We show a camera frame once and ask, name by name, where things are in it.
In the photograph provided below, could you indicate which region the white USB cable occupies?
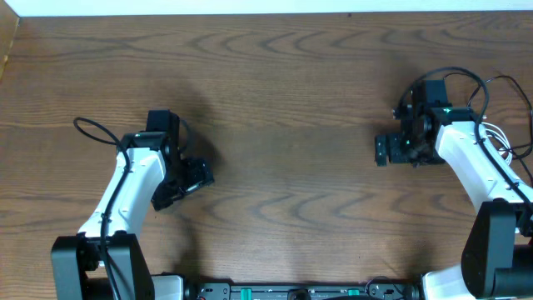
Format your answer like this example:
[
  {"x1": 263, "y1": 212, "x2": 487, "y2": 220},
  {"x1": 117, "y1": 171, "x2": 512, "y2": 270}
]
[{"x1": 482, "y1": 121, "x2": 513, "y2": 167}]

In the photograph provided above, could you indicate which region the black USB cable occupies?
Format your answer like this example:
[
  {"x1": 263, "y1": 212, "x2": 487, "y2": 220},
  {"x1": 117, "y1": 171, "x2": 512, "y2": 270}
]
[{"x1": 443, "y1": 71, "x2": 533, "y2": 188}]

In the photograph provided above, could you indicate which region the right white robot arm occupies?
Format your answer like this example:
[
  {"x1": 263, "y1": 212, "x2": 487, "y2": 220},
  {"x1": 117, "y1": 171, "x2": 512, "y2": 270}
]
[{"x1": 375, "y1": 107, "x2": 532, "y2": 299}]

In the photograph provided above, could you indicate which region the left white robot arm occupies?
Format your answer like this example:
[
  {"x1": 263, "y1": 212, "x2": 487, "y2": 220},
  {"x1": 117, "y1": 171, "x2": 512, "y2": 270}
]
[{"x1": 51, "y1": 131, "x2": 214, "y2": 299}]

